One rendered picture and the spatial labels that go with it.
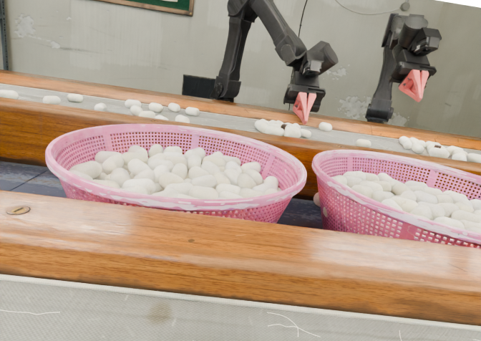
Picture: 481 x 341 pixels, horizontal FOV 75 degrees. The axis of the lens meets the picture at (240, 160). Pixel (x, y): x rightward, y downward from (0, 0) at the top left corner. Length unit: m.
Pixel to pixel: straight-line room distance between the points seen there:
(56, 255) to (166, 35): 2.61
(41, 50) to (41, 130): 2.49
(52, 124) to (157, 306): 0.41
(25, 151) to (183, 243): 0.43
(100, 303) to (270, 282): 0.09
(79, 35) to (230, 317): 2.82
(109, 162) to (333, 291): 0.28
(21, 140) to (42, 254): 0.40
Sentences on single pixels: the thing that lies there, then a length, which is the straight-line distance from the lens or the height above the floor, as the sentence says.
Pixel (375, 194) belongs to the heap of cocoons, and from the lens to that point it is 0.42.
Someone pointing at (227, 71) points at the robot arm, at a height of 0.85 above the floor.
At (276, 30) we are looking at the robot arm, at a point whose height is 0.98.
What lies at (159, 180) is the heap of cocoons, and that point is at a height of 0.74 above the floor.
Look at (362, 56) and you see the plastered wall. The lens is 3.02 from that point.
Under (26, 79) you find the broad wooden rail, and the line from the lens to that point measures 1.00.
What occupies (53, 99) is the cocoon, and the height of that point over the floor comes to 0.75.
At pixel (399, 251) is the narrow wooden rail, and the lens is 0.24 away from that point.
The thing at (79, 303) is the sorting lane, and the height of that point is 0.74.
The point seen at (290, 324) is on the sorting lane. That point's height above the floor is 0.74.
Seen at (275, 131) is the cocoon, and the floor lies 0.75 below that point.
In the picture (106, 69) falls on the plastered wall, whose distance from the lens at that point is 2.86.
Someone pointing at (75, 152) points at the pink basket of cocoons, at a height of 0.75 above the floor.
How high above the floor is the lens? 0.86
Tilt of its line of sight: 16 degrees down
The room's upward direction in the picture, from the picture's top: 8 degrees clockwise
